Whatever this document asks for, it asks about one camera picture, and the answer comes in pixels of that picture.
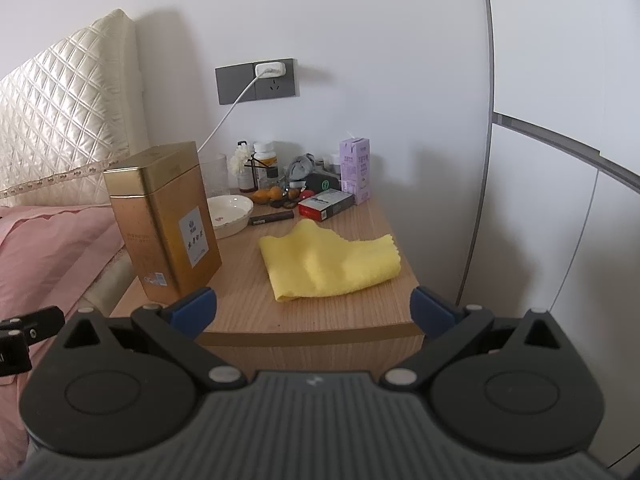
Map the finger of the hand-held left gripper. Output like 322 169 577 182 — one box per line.
0 331 32 377
0 306 66 347

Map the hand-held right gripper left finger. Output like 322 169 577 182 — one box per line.
57 287 247 392

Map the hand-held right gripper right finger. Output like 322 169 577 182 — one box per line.
384 286 569 392

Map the gold tin container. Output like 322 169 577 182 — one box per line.
102 141 223 306

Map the yellow cleaning cloth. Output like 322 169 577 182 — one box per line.
258 219 402 303

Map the pink bed sheet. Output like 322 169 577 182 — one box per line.
0 204 126 476

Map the white ceramic bowl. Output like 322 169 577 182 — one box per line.
206 194 255 240

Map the brown pen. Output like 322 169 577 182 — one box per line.
248 210 295 226

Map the clear ribbed glass cup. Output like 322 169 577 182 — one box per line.
200 154 232 198

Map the white wardrobe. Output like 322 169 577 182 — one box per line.
460 0 640 480

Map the red and white box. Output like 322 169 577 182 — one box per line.
297 188 356 222

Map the small bottle with white flowers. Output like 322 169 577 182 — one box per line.
229 141 256 193

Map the purple drink carton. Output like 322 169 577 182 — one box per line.
339 136 373 206

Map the white pill bottle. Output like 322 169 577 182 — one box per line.
252 141 278 178

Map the black case with green mark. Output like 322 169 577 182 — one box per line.
304 172 343 193

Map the grey crumpled cloth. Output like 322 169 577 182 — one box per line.
285 154 317 183

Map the cream quilted pillow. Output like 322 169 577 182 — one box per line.
0 8 151 208

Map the cream bed frame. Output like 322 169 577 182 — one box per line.
82 255 132 312

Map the white charging cable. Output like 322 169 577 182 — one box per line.
196 76 261 153

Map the grey wall socket panel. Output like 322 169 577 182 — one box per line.
215 58 300 106

